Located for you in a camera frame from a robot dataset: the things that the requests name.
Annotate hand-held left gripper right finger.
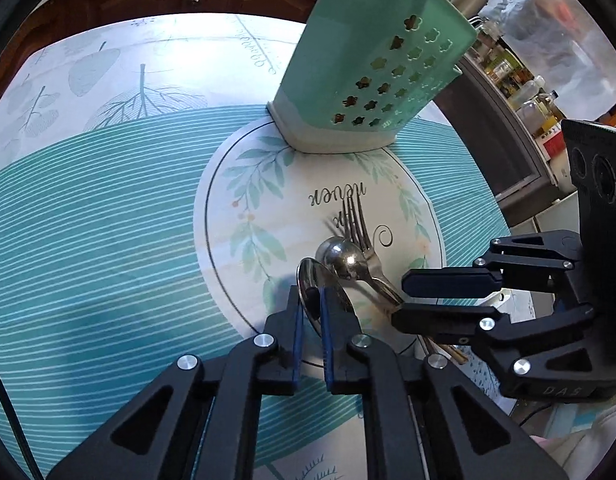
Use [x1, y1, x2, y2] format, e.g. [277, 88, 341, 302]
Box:
[319, 286, 571, 480]

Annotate steel glass-door cabinet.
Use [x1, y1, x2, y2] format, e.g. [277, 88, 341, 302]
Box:
[433, 50, 556, 223]

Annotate grey plastic sheet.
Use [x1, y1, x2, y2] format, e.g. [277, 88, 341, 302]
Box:
[480, 0, 616, 121]

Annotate white ceramic dish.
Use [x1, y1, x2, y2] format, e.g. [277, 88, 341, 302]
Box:
[480, 287, 535, 322]

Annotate pile of bamboo chopsticks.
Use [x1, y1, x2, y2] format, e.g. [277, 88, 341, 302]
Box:
[422, 332, 471, 367]

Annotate green plastic utensil holder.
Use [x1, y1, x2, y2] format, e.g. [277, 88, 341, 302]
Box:
[265, 0, 479, 154]

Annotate black cable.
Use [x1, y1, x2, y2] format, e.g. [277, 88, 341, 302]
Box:
[0, 360, 41, 480]

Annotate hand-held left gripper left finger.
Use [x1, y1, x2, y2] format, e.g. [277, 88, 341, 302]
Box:
[45, 284, 305, 480]

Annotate row of condiment bottles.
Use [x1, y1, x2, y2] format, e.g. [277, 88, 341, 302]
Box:
[468, 22, 571, 163]

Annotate steel spoon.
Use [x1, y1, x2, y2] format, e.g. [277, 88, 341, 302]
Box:
[315, 235, 406, 311]
[295, 256, 360, 343]

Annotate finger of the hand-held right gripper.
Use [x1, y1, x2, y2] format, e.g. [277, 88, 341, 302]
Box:
[390, 302, 597, 388]
[402, 230, 582, 302]

